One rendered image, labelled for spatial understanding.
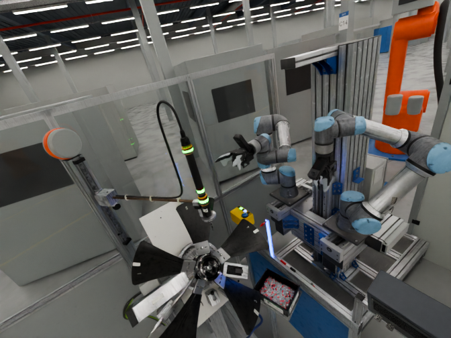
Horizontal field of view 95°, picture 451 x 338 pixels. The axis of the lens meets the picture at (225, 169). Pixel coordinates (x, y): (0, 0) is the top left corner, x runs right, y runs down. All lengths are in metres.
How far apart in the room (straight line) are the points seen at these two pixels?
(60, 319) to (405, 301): 1.95
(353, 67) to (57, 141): 1.51
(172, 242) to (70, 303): 0.88
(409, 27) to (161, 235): 4.26
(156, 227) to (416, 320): 1.19
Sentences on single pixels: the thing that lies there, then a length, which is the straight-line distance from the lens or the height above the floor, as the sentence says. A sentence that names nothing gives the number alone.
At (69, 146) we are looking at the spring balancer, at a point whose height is 1.86.
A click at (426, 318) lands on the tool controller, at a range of 1.03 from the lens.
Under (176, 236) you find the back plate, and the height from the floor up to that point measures 1.20.
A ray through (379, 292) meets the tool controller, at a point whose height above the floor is 1.23.
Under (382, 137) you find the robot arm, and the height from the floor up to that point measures 1.61.
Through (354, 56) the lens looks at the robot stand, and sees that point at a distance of 1.32.
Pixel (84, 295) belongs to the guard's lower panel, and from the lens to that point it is 1.96.
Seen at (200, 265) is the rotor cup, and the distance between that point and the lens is 1.10.
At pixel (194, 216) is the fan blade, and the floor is 1.38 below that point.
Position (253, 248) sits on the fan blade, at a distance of 1.20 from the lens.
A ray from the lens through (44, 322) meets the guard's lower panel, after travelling 2.05.
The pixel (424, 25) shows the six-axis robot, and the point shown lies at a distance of 4.46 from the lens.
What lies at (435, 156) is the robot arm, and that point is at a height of 1.57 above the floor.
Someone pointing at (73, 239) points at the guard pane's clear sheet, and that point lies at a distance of 1.70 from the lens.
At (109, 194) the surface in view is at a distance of 1.31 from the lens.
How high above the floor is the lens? 2.08
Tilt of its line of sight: 27 degrees down
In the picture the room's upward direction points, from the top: 13 degrees counter-clockwise
